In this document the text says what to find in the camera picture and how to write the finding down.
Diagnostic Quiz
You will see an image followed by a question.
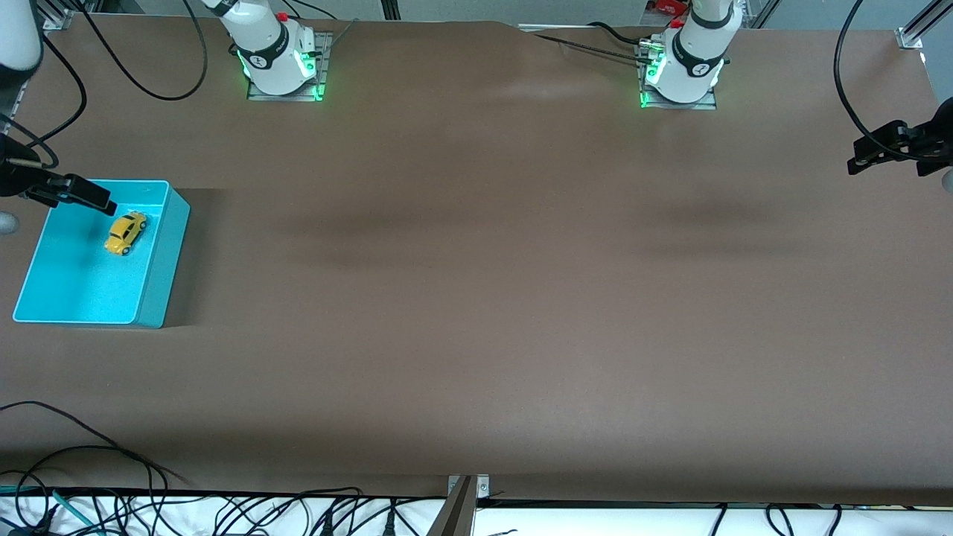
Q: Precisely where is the yellow beetle toy car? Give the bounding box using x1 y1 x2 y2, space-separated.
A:
103 211 148 257

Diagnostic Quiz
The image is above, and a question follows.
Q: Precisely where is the turquoise plastic bin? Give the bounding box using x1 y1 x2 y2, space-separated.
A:
13 179 191 329

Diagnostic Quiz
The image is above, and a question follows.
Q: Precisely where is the brown table cover sheet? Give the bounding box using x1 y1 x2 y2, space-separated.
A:
0 13 953 507

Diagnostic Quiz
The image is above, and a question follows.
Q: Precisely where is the slanted metal bar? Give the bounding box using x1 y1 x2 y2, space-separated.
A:
426 476 477 536

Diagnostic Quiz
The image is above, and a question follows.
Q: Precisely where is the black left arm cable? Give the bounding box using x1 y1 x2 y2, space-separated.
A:
834 0 894 142

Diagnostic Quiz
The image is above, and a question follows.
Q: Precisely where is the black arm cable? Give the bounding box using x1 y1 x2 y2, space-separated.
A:
834 0 894 142
74 0 208 101

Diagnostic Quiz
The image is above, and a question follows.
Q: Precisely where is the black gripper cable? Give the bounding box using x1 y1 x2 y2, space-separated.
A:
0 33 88 168

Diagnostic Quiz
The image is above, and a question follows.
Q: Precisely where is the aluminium frame profile with bracket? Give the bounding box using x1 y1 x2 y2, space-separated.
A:
896 0 953 51

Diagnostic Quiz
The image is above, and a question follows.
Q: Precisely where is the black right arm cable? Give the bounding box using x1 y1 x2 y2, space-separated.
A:
74 0 208 101

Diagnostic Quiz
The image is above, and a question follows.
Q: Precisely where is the aluminium frame corner bracket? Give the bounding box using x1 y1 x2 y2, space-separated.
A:
41 0 98 32

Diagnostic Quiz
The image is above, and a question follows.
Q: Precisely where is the long black looping cable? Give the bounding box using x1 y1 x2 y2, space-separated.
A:
0 401 194 492

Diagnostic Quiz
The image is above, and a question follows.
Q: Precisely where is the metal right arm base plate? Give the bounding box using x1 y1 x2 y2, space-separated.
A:
247 31 332 103

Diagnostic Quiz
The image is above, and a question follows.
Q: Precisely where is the thick black base cable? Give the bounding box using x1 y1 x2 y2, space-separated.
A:
588 21 656 47

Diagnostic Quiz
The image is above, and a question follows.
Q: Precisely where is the thin grey cable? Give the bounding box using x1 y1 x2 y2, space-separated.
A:
328 19 360 57

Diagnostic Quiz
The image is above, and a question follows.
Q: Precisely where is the teal cable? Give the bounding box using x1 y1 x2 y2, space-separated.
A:
0 484 94 536

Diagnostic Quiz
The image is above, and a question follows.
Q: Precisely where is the thin black base cable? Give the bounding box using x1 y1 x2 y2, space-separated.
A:
532 33 643 64

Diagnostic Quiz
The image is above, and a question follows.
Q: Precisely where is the small metal bracket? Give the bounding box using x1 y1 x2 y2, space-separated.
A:
447 474 491 498

